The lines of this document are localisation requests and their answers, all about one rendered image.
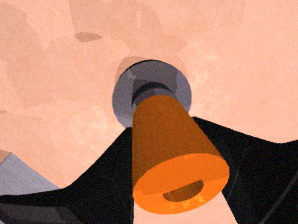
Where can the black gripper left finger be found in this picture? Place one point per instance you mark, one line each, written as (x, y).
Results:
(103, 194)

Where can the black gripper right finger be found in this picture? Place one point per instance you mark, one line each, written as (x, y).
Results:
(261, 172)

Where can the orange knob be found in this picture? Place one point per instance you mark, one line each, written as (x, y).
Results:
(175, 168)

